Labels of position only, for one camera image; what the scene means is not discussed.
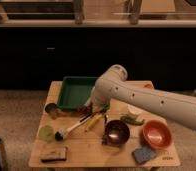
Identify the orange fruit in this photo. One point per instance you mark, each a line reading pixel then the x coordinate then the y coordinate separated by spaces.
pixel 150 86

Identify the orange red bowl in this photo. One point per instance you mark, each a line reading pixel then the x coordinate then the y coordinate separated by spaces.
pixel 157 134

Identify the wooden table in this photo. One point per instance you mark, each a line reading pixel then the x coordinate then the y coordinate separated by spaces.
pixel 85 149

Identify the white handled dish brush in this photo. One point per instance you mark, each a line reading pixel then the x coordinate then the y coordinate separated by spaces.
pixel 62 134

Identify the dark purple bowl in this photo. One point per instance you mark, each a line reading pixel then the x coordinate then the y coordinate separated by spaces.
pixel 117 132

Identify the dark metal cup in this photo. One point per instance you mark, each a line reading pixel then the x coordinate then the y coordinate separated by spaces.
pixel 52 110

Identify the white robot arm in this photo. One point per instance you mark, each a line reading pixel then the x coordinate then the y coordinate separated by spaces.
pixel 112 85

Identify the green chili pepper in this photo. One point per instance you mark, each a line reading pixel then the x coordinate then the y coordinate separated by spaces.
pixel 131 121

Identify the blue sponge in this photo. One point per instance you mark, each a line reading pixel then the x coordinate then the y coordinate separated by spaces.
pixel 144 154

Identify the white small cup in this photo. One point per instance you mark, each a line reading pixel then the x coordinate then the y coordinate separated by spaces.
pixel 134 110

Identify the green plastic tray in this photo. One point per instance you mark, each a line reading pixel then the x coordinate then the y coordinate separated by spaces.
pixel 75 92

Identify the yellow handled peeler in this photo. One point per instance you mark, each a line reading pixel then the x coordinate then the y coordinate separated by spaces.
pixel 93 122

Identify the dark handled utensil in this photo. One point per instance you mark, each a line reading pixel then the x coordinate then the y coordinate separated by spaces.
pixel 104 139

